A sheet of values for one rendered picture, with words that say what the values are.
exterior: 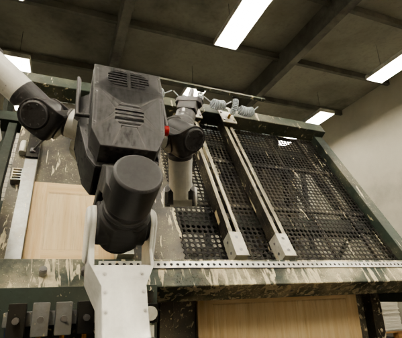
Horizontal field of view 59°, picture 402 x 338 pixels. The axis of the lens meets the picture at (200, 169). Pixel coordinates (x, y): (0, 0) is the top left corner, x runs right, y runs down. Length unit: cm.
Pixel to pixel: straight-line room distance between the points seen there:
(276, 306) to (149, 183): 120
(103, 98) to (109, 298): 52
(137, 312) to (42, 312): 40
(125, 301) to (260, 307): 103
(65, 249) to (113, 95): 64
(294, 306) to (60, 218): 115
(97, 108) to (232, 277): 84
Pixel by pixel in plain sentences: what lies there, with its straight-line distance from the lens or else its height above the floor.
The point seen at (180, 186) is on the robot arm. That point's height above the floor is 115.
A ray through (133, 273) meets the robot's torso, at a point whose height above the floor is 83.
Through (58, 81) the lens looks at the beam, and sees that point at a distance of 221.
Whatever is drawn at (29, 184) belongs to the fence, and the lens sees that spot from 161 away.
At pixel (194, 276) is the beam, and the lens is 141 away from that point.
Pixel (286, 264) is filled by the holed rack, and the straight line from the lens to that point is 164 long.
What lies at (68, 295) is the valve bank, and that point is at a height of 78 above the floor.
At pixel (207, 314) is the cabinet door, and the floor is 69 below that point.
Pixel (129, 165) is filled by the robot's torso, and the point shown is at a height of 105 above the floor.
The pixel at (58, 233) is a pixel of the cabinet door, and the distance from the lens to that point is 147.
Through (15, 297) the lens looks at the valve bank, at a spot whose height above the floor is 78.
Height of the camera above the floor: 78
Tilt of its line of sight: 19 degrees up
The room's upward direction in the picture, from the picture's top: 2 degrees counter-clockwise
